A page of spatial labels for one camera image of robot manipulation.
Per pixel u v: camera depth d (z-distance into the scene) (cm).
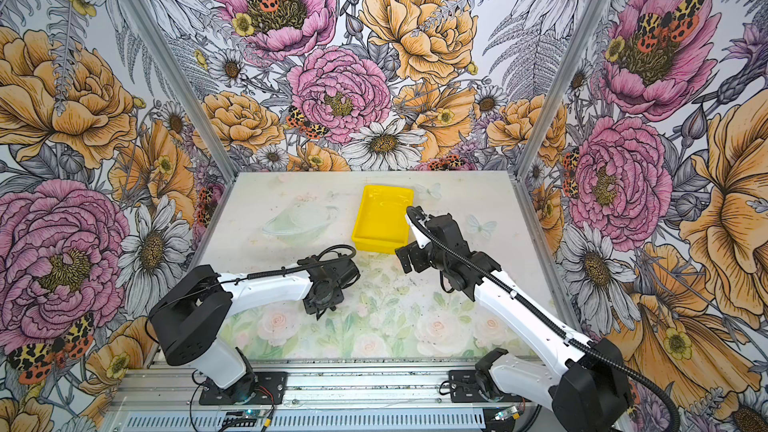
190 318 45
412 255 71
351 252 78
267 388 74
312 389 76
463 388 74
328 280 66
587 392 38
